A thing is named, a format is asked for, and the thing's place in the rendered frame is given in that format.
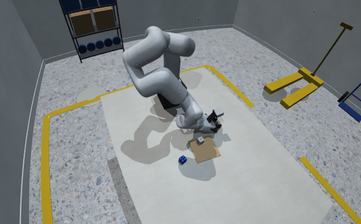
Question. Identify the tan flat mat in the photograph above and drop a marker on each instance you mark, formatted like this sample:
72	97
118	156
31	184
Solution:
204	151

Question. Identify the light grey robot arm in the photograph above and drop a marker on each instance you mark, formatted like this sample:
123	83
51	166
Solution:
164	80

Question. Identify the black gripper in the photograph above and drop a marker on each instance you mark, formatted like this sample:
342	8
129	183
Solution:
209	127

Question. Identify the grey die with black pips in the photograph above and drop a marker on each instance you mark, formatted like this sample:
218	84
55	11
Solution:
200	140

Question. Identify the blue die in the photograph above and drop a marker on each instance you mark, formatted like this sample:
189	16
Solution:
182	159

